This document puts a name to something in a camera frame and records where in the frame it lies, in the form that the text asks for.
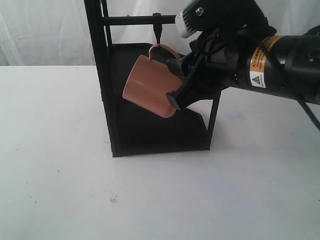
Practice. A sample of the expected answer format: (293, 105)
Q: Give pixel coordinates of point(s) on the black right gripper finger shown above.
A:
(179, 67)

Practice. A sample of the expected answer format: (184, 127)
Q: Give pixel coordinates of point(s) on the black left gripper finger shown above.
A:
(193, 87)

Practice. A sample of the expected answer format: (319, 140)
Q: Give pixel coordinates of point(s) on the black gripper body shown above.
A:
(226, 63)

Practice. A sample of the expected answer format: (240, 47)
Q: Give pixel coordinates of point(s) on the terracotta ceramic mug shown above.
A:
(149, 81)

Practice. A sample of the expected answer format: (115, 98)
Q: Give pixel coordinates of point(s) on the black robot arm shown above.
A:
(262, 62)

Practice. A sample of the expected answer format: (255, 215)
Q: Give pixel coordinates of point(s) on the black metal shelf rack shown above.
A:
(132, 129)

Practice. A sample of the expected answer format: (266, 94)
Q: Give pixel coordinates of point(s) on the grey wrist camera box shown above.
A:
(183, 24)

